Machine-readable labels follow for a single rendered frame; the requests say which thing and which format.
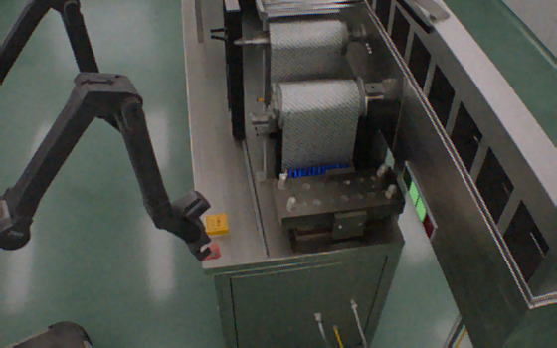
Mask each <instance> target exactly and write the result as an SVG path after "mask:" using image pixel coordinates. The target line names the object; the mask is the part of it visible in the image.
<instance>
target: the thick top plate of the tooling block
mask: <svg viewBox="0 0 557 348"><path fill-rule="evenodd" d="M378 171H379V168H374V169H365V170H356V175H355V176H351V177H343V178H334V179H326V177H325V174H323V175H315V176H306V177H298V178H289V179H288V181H289V182H288V183H289V187H288V188H287V189H280V188H279V187H278V182H279V180H273V195H274V200H275V204H276V209H277V213H278V221H279V225H280V229H281V230H285V229H293V228H301V227H308V226H315V225H323V224H331V223H333V219H334V214H338V213H346V212H353V211H361V210H366V212H367V217H366V219H368V218H375V217H383V216H391V215H397V214H403V212H404V208H405V205H406V199H405V198H404V195H403V193H402V191H401V189H400V187H399V184H398V182H397V180H396V175H395V174H394V172H393V170H392V167H391V166H390V167H388V175H387V176H386V177H379V176H378V175H377V172H378ZM391 184H395V185H396V190H397V192H396V195H397V196H396V198H395V199H394V200H391V199H388V198H387V197H386V195H385V194H386V192H387V190H388V188H389V186H390V185H391ZM290 197H295V198H296V200H297V202H298V210H297V211H296V212H293V213H292V212H289V211H288V210H287V209H286V205H287V202H288V199H289V198H290Z"/></svg>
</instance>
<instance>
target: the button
mask: <svg viewBox="0 0 557 348"><path fill-rule="evenodd" d="M205 219H206V227H207V234H208V236H217V235H225V234H229V228H228V221H227V215H226V214H213V215H205Z"/></svg>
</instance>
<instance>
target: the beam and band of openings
mask: <svg viewBox="0 0 557 348"><path fill-rule="evenodd" d="M439 1H440V2H441V3H442V5H443V6H444V7H445V9H446V10H447V11H448V12H449V14H450V15H451V16H450V17H449V18H445V19H436V18H435V17H434V16H433V15H432V14H431V13H430V12H428V11H427V10H426V9H424V8H423V7H422V6H420V5H419V4H418V3H417V2H415V1H414V0H405V2H406V3H407V4H408V5H409V6H410V7H411V8H412V9H413V11H414V12H415V13H416V14H417V15H418V16H419V17H420V18H421V19H422V20H423V21H424V22H425V24H427V25H428V26H429V27H430V33H429V34H427V33H426V32H425V31H424V30H423V29H422V28H421V27H420V25H419V24H418V23H417V22H416V21H415V20H414V19H413V18H412V17H411V16H410V15H409V14H408V13H407V12H406V11H405V10H404V9H403V8H402V6H401V5H400V4H399V3H398V2H397V1H396V0H364V3H365V4H366V6H367V8H368V10H369V12H370V14H372V16H373V18H374V20H375V21H376V23H377V25H379V27H380V29H381V31H382V32H383V34H384V36H385V37H386V38H387V40H388V42H389V43H390V45H391V47H392V48H393V50H394V52H395V53H396V54H397V56H398V58H399V60H400V61H401V63H402V65H403V66H404V68H405V70H406V72H407V74H408V76H409V77H410V79H411V81H412V83H413V84H414V86H415V88H416V89H417V90H418V92H419V94H420V95H421V97H422V99H423V101H424V102H425V104H426V106H427V108H428V111H429V112H430V113H431V115H432V117H433V118H434V120H435V122H436V124H437V125H438V127H439V129H440V131H441V133H442V135H443V136H444V138H445V140H446V142H447V143H448V145H449V147H450V148H451V152H452V153H453V154H454V156H455V158H456V160H457V161H458V163H459V165H460V168H461V170H462V171H463V172H464V174H465V176H466V179H467V181H468V182H469V184H470V185H471V186H472V190H473V192H474V193H475V195H476V197H477V199H478V201H479V203H480V204H481V206H482V208H483V211H484V212H485V214H486V215H487V217H488V221H489V222H490V223H491V225H492V228H493V230H494V231H495V232H496V236H497V238H498V239H499V240H500V243H501V245H502V247H503V249H504V251H505V253H506V254H507V257H508V259H509V260H510V264H511V265H512V266H513V268H514V270H515V272H516V274H517V277H518V278H519V281H520V283H521V284H522V287H523V289H524V290H525V293H526V294H527V296H528V299H529V300H530V302H535V301H540V300H542V299H545V298H550V297H555V296H557V149H555V146H554V145H553V144H552V143H551V140H550V139H548V138H547V135H546V134H545V133H544V131H543V130H542V128H540V126H539V125H538V123H537V121H536V120H535V119H534V118H533V116H532V115H531V114H530V113H529V111H528V109H527V108H526V106H525V105H524V104H522V101H521V100H520V99H519V98H518V96H517V95H516V93H515V91H513V90H512V89H511V87H510V85H509V84H508V83H507V81H506V80H505V79H504V78H503V76H502V75H501V74H500V72H499V71H498V70H497V69H496V67H495V65H494V64H493V63H492V62H491V61H490V60H489V59H488V57H487V55H486V54H485V52H484V51H483V50H482V49H481V48H480V47H479V46H478V44H477V42H476V41H475V40H474V39H473V37H472V36H470V35H469V34H468V32H467V30H466V29H465V27H464V26H463V25H462V23H460V22H459V21H458V20H457V18H456V17H455V15H454V13H453V12H452V11H450V9H449V8H448V7H447V6H446V5H445V3H444V2H443V1H442V0H439Z"/></svg>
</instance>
